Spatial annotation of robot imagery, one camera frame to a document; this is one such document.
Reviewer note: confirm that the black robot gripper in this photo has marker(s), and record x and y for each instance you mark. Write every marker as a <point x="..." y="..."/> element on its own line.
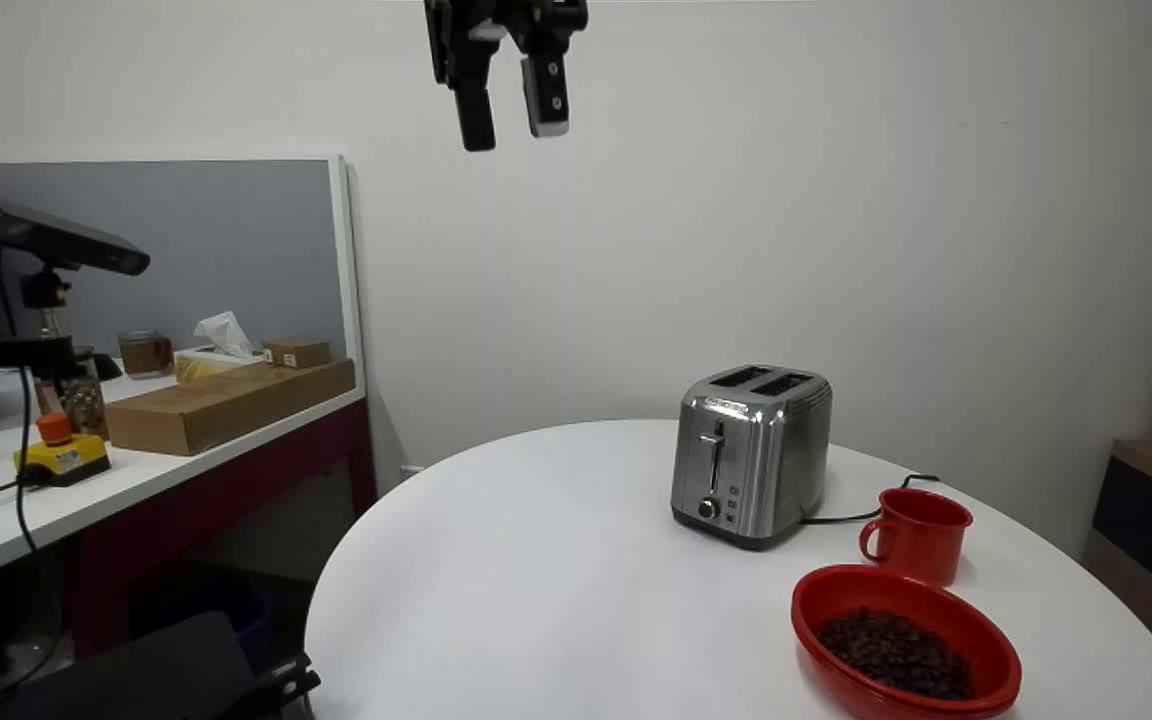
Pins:
<point x="503" y="18"/>

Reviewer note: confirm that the silver two-slot toaster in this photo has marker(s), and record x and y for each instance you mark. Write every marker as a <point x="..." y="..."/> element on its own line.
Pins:
<point x="769" y="463"/>

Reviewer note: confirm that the grey partition panel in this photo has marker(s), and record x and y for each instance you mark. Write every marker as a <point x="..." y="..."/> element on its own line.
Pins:
<point x="241" y="254"/>

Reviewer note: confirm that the small light cardboard box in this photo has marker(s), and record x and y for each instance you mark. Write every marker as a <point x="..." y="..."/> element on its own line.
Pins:
<point x="298" y="355"/>

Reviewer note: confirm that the tissue box with white tissue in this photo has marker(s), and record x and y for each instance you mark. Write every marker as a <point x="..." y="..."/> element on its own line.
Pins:
<point x="219" y="355"/>

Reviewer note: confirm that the flat cardboard box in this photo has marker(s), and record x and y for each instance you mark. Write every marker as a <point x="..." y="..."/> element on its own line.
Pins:
<point x="222" y="404"/>

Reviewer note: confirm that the small dark brown box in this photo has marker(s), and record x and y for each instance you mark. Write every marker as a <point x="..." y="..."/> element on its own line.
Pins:
<point x="146" y="355"/>

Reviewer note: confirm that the white side desk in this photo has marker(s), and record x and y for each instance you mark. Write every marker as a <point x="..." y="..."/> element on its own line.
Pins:
<point x="138" y="474"/>

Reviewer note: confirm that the yellow and orange tool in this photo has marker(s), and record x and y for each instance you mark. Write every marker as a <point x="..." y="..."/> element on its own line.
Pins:
<point x="67" y="456"/>

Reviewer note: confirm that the red mug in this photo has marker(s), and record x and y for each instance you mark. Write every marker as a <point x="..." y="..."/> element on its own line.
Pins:
<point x="921" y="538"/>

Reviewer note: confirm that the red plastic bowl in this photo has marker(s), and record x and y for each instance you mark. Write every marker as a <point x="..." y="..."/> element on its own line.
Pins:
<point x="830" y="663"/>

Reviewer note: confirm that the dark coffee beans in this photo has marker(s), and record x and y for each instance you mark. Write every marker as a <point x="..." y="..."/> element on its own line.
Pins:
<point x="899" y="652"/>

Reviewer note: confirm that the black toaster lever switch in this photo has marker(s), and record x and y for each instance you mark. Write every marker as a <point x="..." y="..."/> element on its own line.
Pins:
<point x="714" y="432"/>

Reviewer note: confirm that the black camera on stand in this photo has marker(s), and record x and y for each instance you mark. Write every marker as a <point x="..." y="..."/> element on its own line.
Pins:
<point x="51" y="241"/>

